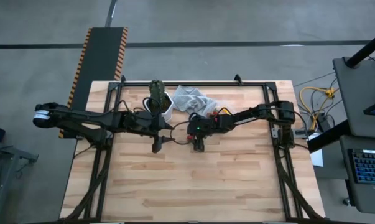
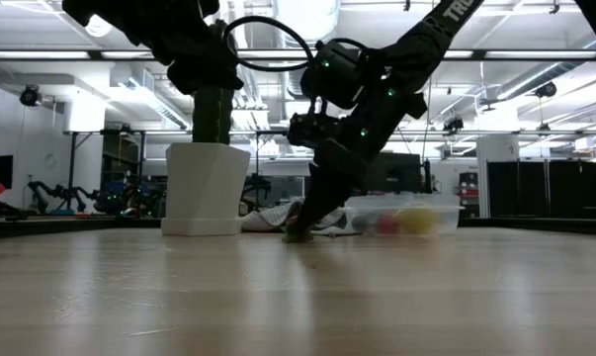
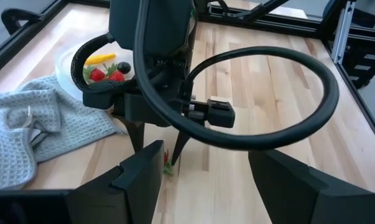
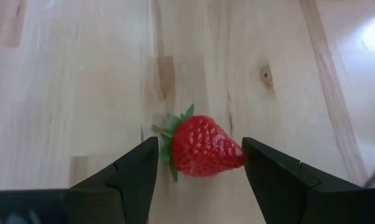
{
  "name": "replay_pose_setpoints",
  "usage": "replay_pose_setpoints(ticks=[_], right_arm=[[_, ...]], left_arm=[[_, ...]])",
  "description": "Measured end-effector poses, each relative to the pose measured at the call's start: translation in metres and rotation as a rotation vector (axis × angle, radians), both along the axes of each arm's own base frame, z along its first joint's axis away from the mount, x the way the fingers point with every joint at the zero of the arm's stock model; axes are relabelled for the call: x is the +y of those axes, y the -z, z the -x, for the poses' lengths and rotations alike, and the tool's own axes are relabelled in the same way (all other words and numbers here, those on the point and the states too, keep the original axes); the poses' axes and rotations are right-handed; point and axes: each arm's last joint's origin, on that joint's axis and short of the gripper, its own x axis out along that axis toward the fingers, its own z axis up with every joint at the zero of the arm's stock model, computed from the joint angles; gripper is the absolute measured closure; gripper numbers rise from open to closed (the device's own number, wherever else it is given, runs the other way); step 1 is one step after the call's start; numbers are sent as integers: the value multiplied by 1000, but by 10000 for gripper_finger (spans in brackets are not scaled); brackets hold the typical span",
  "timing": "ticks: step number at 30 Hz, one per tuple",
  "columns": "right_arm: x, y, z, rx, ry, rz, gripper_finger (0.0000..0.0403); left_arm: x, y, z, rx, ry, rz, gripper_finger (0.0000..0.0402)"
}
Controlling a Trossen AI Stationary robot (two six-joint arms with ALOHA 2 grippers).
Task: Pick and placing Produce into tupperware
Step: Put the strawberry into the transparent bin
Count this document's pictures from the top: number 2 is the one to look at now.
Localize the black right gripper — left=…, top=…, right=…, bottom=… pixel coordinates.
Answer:
left=291, top=91, right=427, bottom=239

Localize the dark grape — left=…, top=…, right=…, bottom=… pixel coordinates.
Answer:
left=352, top=213, right=378, bottom=234

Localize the yellow lemon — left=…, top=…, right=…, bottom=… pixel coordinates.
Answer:
left=398, top=207, right=440, bottom=235

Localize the clear plastic tupperware container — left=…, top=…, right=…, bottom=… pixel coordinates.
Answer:
left=343, top=193, right=466, bottom=236

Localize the grey waffle cloth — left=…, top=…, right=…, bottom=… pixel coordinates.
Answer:
left=241, top=197, right=349, bottom=233

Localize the green cactus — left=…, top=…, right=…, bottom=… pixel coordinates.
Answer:
left=192, top=86, right=235, bottom=145

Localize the white hexagonal plant pot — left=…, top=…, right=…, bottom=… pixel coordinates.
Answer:
left=161, top=141, right=252, bottom=237

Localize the black metal rack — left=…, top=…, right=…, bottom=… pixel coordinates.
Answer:
left=67, top=128, right=148, bottom=215

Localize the black cabinet row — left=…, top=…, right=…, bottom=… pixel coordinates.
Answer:
left=487, top=157, right=596, bottom=220

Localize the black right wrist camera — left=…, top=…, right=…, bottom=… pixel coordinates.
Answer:
left=286, top=112, right=343, bottom=149

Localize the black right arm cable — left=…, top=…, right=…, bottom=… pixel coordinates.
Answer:
left=222, top=14, right=314, bottom=73

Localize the black ceiling cable reel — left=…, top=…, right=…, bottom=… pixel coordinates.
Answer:
left=534, top=80, right=558, bottom=99
left=19, top=84, right=44, bottom=108

